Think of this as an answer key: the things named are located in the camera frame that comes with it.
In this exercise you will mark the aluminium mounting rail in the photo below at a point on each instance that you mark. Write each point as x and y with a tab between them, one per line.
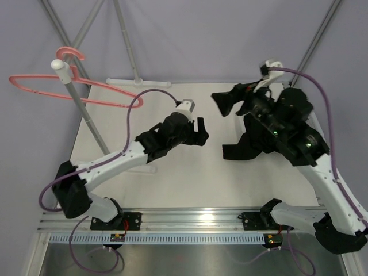
163	221

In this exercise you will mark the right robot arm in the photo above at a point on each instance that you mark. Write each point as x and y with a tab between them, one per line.
340	229

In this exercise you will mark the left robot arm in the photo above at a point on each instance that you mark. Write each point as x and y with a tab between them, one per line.
74	184

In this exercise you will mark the white slotted cable duct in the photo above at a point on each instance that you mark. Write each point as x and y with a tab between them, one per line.
159	238

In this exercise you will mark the white perforated plastic basket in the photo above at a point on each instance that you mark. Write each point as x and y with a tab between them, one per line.
312	121

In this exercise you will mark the aluminium frame post right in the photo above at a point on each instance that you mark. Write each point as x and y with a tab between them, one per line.
319	35

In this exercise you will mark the black shirt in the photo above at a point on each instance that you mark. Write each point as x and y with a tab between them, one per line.
259	137

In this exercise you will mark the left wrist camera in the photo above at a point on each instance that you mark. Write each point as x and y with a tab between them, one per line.
186	108

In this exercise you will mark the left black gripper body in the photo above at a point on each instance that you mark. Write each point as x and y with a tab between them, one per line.
195	138

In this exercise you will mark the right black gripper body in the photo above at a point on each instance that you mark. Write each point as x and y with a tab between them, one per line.
256	102

